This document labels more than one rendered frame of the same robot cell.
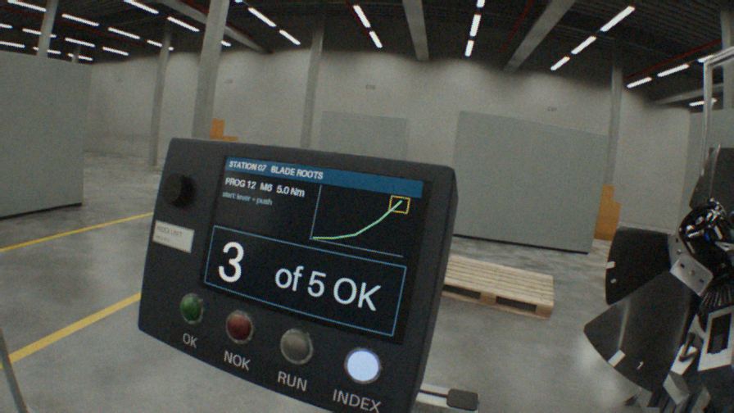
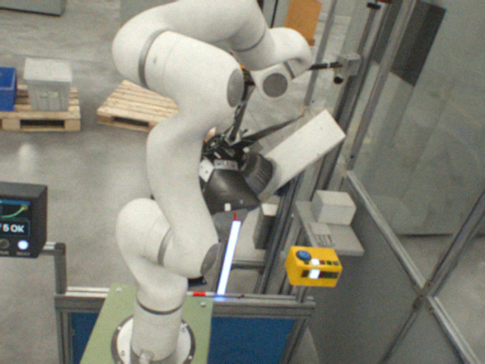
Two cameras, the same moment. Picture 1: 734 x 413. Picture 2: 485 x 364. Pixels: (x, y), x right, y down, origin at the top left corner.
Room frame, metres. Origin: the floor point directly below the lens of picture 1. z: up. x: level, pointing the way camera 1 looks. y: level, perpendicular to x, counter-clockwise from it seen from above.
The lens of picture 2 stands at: (-0.79, -0.07, 1.97)
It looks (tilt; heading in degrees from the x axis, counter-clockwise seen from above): 32 degrees down; 331
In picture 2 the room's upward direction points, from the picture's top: 12 degrees clockwise
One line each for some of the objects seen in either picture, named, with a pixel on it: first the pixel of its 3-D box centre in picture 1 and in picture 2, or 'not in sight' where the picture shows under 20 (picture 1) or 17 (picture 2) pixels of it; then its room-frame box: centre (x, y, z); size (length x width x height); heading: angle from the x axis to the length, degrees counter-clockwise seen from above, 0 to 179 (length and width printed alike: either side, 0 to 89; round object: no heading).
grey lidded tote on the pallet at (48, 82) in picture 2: not in sight; (49, 85); (3.53, -0.21, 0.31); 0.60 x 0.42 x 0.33; 177
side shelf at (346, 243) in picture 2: not in sight; (326, 226); (0.42, -1.27, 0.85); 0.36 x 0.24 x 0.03; 164
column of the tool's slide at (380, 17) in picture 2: not in sight; (319, 183); (0.70, -1.40, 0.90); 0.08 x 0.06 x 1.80; 19
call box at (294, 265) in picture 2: not in sight; (311, 268); (0.04, -0.90, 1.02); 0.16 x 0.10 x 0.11; 74
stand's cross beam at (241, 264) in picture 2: not in sight; (245, 264); (0.53, -0.96, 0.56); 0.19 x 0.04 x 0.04; 74
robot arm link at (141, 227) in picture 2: not in sight; (154, 252); (-0.09, -0.29, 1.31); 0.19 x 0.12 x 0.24; 39
